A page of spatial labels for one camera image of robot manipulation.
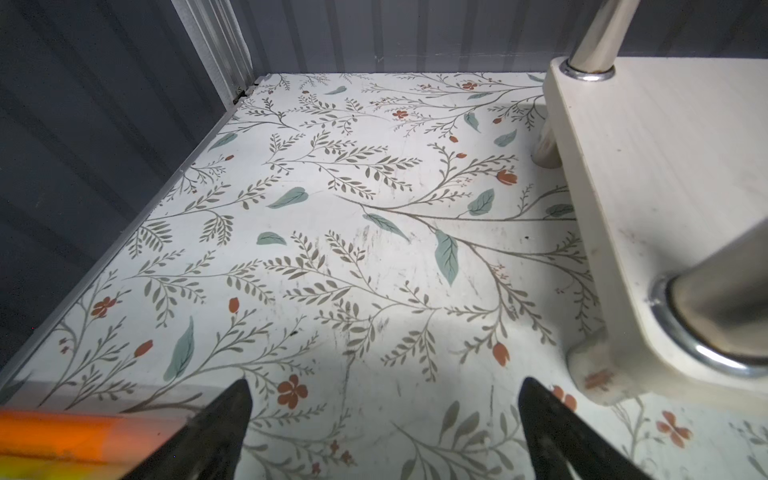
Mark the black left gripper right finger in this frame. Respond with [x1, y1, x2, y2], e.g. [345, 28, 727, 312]
[518, 377, 648, 480]

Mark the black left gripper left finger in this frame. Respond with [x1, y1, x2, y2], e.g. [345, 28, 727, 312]
[122, 379, 253, 480]

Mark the white two-tier shelf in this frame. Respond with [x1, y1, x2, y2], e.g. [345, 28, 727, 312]
[534, 1, 767, 415]

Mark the colourful marker pack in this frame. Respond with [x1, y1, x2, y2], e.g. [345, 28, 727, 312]
[1, 409, 185, 479]

